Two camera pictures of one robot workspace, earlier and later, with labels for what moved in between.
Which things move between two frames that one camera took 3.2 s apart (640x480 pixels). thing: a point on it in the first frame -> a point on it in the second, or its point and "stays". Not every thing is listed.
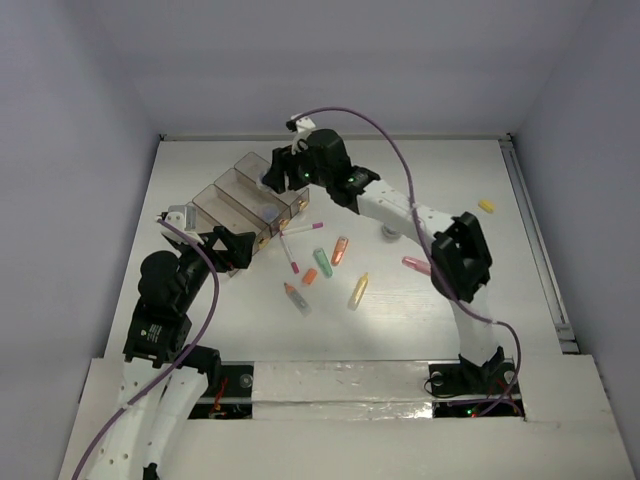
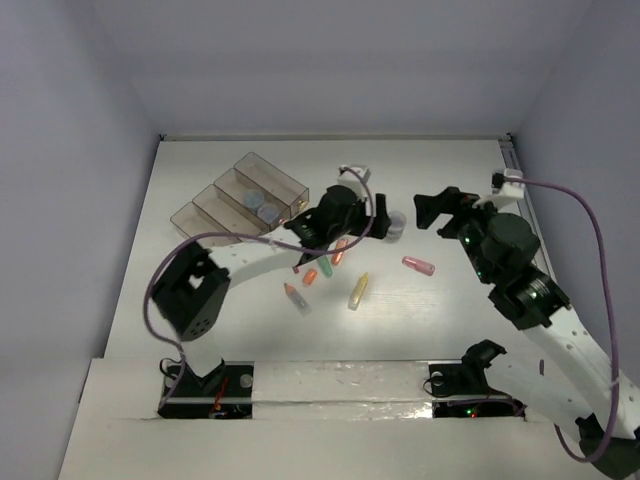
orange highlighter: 341,244 stays
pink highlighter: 417,264 stays
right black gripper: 285,162 -> 450,199
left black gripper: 214,246 -> 373,220
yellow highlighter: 359,292 stays
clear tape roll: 390,233 stays
